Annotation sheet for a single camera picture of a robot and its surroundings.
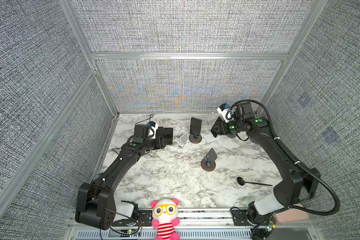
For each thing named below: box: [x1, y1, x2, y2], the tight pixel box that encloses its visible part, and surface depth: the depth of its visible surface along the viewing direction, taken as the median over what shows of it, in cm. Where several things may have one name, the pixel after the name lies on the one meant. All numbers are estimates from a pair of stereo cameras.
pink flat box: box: [273, 204, 309, 223], surface depth 73 cm
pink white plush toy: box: [151, 198, 180, 240], surface depth 70 cm
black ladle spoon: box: [236, 176, 273, 186], surface depth 87 cm
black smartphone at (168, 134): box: [163, 127, 173, 145], surface depth 108 cm
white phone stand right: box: [204, 131, 221, 143], surface depth 105 cm
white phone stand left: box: [174, 132, 190, 149], surface depth 101 cm
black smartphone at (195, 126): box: [190, 117, 202, 137], surface depth 95 cm
